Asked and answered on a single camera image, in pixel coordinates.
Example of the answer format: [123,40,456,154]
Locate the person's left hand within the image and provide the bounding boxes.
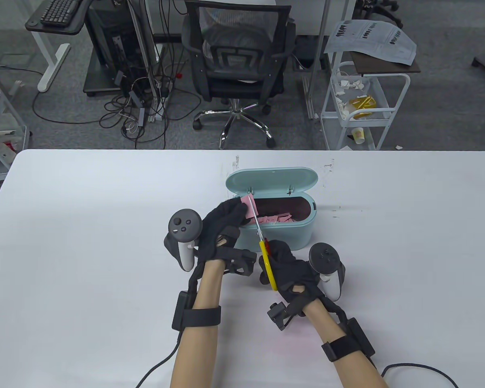
[197,197,249,264]

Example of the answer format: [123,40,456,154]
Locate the person's right hand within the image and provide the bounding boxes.
[258,240,321,312]

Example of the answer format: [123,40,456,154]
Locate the yellow and red scissors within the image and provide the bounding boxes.
[253,216,279,292]

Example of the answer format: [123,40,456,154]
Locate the pink paper strip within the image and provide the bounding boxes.
[240,194,259,221]

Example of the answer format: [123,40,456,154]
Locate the person's right forearm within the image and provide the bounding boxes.
[302,301,388,388]

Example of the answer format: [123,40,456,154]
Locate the person's left forearm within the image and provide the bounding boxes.
[170,259,227,388]

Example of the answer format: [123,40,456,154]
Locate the teal lidded storage box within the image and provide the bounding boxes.
[225,167,319,250]

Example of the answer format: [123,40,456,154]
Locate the pile of pink paper scraps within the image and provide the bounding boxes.
[247,210,296,226]

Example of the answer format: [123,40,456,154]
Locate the black and white tracking controller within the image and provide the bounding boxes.
[309,242,346,302]
[163,208,203,271]

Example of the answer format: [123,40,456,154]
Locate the black mesh office chair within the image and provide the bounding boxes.
[181,0,298,150]

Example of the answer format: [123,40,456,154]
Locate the pile of white paper scraps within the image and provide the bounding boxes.
[332,76,369,118]

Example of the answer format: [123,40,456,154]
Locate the yellow packet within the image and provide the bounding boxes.
[349,95,379,120]

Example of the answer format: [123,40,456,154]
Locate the black computer tower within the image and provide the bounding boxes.
[84,0,148,97]

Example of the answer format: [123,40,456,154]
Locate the brown cart top board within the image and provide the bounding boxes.
[349,51,422,76]

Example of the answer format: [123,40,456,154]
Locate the printed paper sheets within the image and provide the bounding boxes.
[324,19,418,66]

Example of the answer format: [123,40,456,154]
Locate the dark desk with white leg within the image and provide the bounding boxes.
[24,0,86,93]

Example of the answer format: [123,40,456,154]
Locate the black chair base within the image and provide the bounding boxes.
[355,0,405,28]

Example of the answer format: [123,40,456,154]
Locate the black keyboard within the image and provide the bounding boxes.
[40,0,84,27]

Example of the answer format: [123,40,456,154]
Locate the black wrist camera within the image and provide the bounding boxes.
[221,248,257,278]
[267,302,296,332]

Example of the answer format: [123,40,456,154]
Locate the black forearm strap with pack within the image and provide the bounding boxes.
[321,317,377,367]
[171,291,222,332]

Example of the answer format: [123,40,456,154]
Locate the tangle of floor cables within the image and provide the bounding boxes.
[32,65,205,150]

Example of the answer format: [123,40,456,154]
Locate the white wire utility cart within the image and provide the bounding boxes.
[320,61,411,151]

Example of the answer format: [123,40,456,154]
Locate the black cable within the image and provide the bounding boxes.
[135,331,183,388]
[382,363,460,388]

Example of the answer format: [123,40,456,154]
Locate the silver metal frame post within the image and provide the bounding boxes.
[305,0,335,120]
[129,0,164,124]

